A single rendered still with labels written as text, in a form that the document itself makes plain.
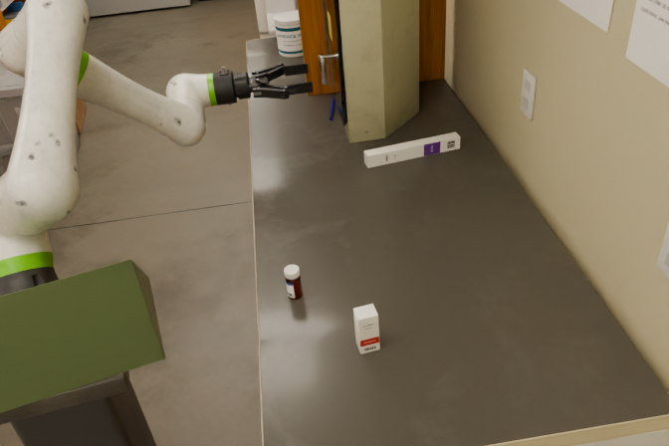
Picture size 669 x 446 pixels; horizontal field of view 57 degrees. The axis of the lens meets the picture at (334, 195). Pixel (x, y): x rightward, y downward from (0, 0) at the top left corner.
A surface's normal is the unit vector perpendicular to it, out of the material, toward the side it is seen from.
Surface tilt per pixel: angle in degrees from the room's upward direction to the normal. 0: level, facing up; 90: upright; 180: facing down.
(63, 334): 90
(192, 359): 0
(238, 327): 0
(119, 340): 90
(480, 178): 0
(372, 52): 90
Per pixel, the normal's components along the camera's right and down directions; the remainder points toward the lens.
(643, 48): -0.99, 0.14
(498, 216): -0.07, -0.82
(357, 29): 0.13, 0.55
